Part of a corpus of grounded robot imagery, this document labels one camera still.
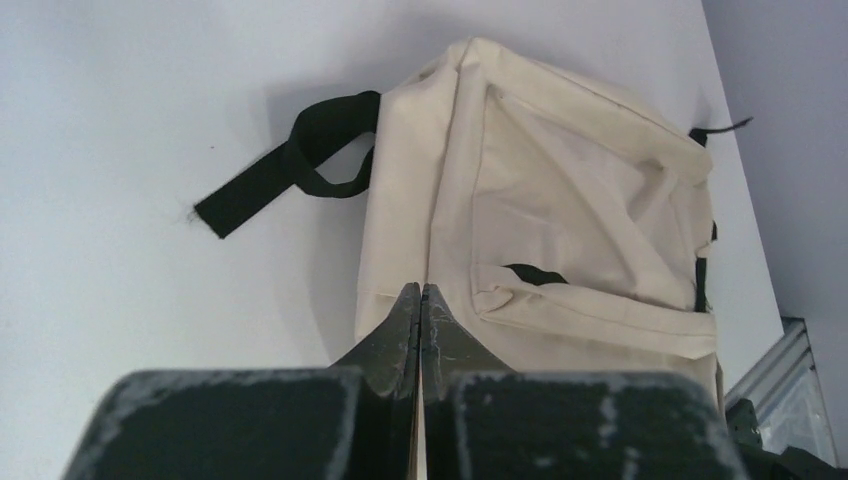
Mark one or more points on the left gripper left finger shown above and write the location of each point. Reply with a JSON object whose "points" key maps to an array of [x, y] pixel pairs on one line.
{"points": [[355, 419]]}

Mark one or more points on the beige canvas backpack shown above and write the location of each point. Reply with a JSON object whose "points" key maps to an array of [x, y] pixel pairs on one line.
{"points": [[566, 223]]}

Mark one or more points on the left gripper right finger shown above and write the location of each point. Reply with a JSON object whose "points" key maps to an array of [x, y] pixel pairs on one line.
{"points": [[485, 421]]}

